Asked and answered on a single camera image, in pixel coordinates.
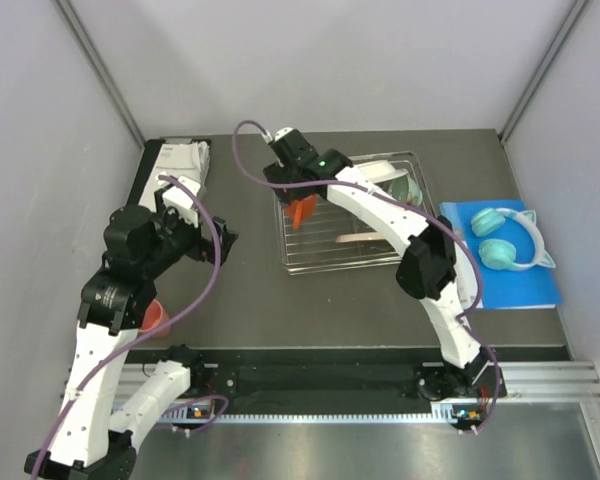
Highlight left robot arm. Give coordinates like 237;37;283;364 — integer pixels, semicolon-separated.
24;205;238;479

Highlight metal wire dish rack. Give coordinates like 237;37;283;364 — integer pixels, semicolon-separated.
273;151;437;275

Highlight pink plastic cup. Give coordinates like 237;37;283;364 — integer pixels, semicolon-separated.
139;300;171;338

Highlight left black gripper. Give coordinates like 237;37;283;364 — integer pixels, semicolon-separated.
141;188;237;277

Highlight teal cat-ear headphones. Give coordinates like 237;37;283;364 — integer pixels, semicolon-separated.
469;206;556;274

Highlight orange white mug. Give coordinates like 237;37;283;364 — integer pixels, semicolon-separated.
284;195;317;230

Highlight white blue-rimmed plate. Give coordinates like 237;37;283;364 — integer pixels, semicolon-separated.
357;160;408;184

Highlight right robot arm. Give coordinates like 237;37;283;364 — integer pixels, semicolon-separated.
263;129;493;396

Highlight pink cream floral plate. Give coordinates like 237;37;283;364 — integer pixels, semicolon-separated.
335;232;384;244

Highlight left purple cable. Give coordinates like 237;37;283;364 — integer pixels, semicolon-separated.
32;174;225;480

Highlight aluminium rail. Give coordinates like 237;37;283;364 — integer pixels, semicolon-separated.
114;361;600;409

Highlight blue folder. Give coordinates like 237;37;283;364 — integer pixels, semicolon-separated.
440;200;562;310

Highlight green ceramic bowl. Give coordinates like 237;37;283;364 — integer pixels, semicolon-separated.
387;173;423;206

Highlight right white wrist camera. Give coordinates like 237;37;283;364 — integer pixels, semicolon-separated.
261;127;295;144

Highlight black tray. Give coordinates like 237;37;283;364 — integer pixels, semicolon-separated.
127;137;212;205

